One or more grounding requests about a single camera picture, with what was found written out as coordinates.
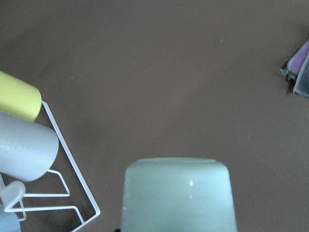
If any mint green cup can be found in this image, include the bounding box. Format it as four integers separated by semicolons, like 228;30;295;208
121;158;238;232

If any grey cup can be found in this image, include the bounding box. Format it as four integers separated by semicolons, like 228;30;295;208
0;111;59;182

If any yellow cup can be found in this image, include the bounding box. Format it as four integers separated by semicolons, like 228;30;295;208
0;72;42;122

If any light blue cup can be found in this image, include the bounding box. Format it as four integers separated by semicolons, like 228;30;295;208
0;204;21;232

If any grey folded cloth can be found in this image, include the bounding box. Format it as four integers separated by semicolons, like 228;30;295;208
281;39;309;98

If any purple cloth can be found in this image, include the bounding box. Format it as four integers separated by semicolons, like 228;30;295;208
291;44;309;75

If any white wire cup holder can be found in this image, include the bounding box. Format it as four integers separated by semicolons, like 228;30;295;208
0;101;101;229

